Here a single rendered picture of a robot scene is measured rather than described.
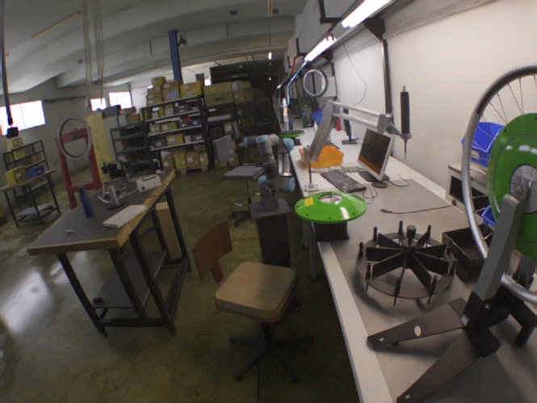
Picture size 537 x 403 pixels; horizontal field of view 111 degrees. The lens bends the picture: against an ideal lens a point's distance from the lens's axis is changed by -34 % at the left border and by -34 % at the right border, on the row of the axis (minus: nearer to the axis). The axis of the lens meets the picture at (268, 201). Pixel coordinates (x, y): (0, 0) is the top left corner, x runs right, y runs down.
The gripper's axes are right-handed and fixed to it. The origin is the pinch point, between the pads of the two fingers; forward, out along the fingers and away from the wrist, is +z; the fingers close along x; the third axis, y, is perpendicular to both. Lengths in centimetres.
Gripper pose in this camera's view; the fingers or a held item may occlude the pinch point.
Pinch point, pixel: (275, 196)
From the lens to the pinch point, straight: 145.7
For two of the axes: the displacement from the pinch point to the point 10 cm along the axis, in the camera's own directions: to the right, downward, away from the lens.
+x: 6.6, -4.2, 6.3
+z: 2.7, 9.1, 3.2
